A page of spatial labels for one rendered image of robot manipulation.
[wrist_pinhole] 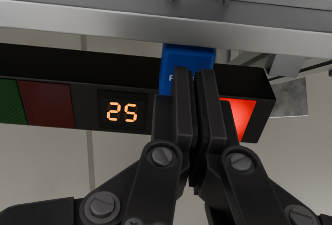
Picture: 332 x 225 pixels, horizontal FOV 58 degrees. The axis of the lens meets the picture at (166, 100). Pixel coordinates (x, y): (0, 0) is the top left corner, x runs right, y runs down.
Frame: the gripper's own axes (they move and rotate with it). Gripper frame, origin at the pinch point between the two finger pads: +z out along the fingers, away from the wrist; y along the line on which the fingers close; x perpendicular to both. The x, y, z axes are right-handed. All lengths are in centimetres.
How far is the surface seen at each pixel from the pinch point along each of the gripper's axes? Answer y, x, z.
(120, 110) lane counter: -3.4, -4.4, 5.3
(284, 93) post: 37, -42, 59
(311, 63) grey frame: 11.0, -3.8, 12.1
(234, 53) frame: 13.1, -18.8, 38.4
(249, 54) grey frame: 10.0, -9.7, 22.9
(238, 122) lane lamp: 4.1, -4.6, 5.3
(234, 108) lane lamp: 3.5, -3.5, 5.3
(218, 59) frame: 10.1, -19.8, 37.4
